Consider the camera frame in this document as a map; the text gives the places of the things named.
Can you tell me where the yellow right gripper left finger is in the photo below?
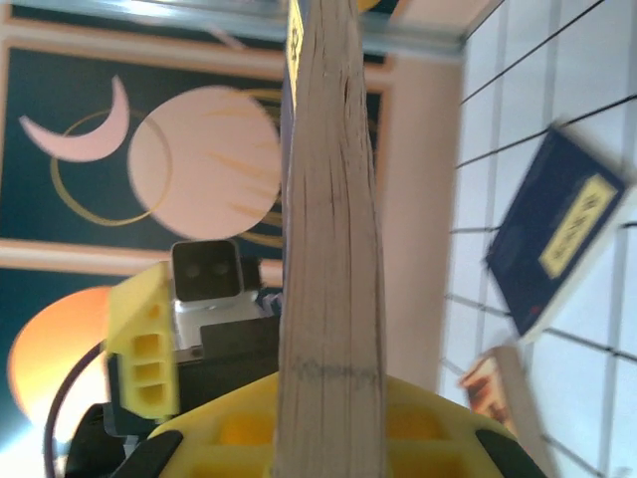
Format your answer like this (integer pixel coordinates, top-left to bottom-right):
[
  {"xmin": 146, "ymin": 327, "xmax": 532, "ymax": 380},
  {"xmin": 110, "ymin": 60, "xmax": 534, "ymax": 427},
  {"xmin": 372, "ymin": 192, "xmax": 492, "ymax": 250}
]
[{"xmin": 116, "ymin": 372, "xmax": 281, "ymax": 478}]

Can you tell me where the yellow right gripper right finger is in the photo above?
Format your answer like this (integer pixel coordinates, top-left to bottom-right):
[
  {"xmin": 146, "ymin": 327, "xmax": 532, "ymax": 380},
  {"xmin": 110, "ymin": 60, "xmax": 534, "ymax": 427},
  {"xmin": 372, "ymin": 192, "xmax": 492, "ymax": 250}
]
[{"xmin": 382, "ymin": 375, "xmax": 548, "ymax": 478}]

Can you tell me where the paperback book sunset cover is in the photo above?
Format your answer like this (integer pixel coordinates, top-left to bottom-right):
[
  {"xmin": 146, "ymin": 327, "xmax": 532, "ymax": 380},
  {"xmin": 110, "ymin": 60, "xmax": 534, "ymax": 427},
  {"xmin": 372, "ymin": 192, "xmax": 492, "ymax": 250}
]
[{"xmin": 457, "ymin": 346, "xmax": 554, "ymax": 478}]

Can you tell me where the thick book purple yellow cover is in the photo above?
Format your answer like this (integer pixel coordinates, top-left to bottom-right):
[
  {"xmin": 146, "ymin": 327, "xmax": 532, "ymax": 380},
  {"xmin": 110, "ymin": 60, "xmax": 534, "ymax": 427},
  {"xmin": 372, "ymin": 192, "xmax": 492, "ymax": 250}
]
[{"xmin": 276, "ymin": 0, "xmax": 390, "ymax": 478}]

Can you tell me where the navy book yellow label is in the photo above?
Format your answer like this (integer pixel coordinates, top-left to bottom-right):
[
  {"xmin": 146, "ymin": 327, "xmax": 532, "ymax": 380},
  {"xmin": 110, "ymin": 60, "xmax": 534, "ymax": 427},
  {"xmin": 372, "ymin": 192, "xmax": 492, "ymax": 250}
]
[{"xmin": 485, "ymin": 126, "xmax": 629, "ymax": 346}]

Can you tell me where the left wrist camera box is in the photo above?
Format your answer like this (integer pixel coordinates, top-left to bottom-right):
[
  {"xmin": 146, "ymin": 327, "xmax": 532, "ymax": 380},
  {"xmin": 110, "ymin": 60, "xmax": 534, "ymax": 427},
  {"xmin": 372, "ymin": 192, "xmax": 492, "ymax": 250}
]
[{"xmin": 170, "ymin": 239, "xmax": 265, "ymax": 353}]

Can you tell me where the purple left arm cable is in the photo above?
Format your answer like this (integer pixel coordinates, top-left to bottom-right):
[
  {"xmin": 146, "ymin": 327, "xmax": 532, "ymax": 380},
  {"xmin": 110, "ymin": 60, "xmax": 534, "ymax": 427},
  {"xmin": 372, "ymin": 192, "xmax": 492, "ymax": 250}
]
[{"xmin": 43, "ymin": 342, "xmax": 108, "ymax": 478}]

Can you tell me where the aluminium frame post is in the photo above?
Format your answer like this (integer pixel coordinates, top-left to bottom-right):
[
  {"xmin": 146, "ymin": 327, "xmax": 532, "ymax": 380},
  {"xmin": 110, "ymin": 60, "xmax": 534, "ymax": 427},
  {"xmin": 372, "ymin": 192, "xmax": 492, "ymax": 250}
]
[{"xmin": 9, "ymin": 0, "xmax": 467, "ymax": 57}]

